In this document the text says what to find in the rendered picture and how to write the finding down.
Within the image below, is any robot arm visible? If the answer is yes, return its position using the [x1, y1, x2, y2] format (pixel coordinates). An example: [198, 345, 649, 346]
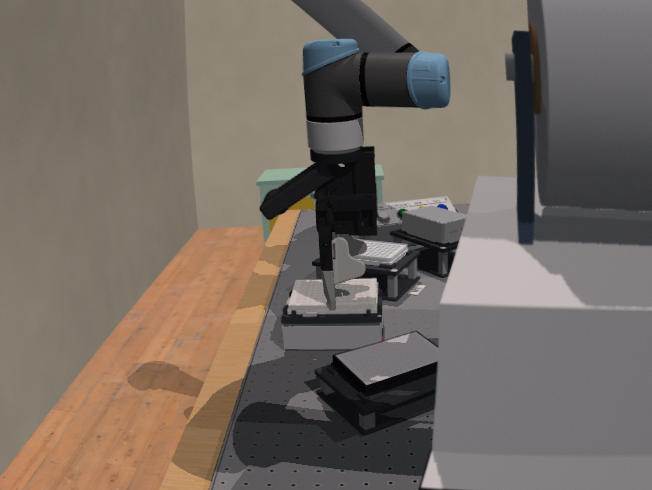
[260, 0, 451, 220]

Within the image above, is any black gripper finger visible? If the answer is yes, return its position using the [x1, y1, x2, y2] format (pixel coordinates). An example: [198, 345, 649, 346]
[332, 232, 367, 259]
[318, 213, 366, 309]

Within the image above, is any grey button panel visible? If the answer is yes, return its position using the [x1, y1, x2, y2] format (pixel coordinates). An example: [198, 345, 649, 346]
[359, 196, 458, 242]

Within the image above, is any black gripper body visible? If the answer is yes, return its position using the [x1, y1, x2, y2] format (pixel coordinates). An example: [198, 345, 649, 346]
[310, 146, 378, 236]

